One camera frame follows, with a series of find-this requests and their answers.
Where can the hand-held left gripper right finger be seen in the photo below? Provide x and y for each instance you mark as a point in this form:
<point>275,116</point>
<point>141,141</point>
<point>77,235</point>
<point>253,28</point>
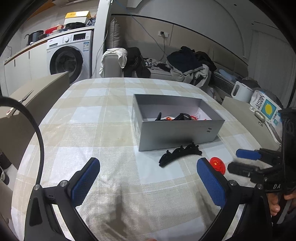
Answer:
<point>210,183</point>

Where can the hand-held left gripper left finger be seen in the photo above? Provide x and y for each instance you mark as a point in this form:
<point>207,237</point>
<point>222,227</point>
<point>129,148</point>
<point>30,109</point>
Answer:
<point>85,183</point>

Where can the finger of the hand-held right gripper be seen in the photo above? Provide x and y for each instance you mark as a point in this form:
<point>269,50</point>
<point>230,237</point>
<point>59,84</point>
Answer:
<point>248,154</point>
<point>241,169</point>

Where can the red round badge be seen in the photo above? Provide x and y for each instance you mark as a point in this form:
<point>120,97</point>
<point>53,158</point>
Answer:
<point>216,163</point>

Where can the long black hair clip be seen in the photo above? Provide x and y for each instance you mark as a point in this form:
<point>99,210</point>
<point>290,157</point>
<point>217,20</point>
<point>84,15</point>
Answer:
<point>171,155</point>

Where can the grey cardboard box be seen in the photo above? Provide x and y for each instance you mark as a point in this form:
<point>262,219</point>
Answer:
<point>175,136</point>

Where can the black claw hair clip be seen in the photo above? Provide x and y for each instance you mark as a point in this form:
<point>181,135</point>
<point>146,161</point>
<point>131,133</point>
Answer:
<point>182,116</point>

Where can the person's right hand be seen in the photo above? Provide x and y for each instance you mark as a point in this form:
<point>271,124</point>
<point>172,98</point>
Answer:
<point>274,205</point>

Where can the lemon light carton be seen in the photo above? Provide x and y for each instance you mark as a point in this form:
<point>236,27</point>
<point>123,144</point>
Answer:
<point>266,106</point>

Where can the white electric kettle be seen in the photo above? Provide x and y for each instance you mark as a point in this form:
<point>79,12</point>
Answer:
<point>242,92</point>

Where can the light blue cloth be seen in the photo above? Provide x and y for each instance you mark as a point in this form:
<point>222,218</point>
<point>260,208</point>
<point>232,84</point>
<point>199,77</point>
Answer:
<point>225,74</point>

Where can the small black hair clip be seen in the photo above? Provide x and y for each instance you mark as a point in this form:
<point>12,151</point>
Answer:
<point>159,116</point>

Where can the white stick tool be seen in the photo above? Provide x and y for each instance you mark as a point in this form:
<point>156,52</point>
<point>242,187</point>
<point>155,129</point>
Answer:
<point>10,112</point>

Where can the pile of dark clothes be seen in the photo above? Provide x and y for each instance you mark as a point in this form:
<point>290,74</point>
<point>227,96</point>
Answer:
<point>182,60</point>

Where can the grey sofa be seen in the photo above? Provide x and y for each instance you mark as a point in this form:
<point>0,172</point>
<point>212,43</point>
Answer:
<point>111,67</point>

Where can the black striped garment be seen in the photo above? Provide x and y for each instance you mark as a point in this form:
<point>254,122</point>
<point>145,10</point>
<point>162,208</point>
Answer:
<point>134,62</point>

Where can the white garment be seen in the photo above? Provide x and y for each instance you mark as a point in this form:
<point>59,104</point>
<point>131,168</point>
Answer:
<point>119,54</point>

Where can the white cabinet counter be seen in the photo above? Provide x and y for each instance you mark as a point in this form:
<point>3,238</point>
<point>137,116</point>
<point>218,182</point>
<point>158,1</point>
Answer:
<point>18,67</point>

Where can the white washing machine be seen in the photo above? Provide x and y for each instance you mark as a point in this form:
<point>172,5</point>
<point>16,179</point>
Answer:
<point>69,40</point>

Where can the grey pillow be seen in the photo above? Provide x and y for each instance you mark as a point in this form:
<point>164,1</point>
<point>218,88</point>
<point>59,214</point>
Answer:
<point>114,34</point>

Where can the black pot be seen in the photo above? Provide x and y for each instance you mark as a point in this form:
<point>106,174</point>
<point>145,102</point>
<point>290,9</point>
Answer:
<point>37,36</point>

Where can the red container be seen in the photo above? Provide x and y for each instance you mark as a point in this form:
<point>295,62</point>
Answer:
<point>50,31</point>

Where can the yellow cardboard box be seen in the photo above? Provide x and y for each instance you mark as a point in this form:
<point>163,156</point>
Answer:
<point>76,14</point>

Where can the white wall socket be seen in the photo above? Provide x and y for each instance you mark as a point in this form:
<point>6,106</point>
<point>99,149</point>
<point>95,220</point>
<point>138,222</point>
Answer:
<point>163,33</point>

